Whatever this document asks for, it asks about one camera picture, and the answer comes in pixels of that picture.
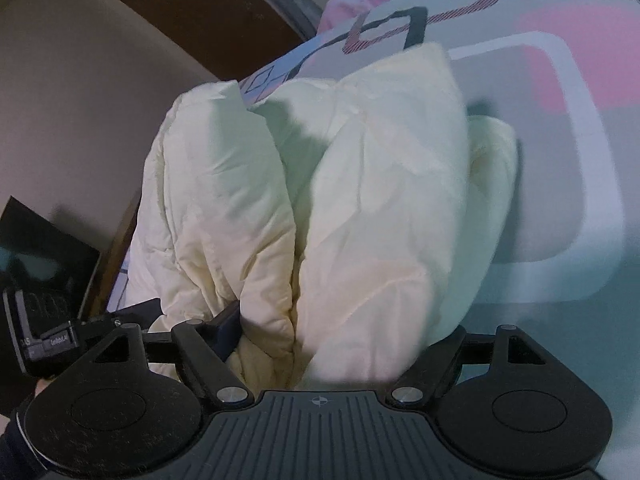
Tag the left hand black glove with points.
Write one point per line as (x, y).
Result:
(18, 462)

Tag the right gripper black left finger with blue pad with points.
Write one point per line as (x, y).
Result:
(203, 348)

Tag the cream padded quilted jacket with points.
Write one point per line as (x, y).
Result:
(352, 220)

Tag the brown wooden door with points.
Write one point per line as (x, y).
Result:
(230, 38)

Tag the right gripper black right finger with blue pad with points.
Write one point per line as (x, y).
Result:
(433, 373)

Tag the patterned grey bed sheet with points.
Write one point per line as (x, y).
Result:
(564, 75)

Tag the wooden tv cabinet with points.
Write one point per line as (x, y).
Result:
(110, 263)

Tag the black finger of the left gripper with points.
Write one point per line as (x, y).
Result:
(143, 314)

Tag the black television screen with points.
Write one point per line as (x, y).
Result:
(38, 257)

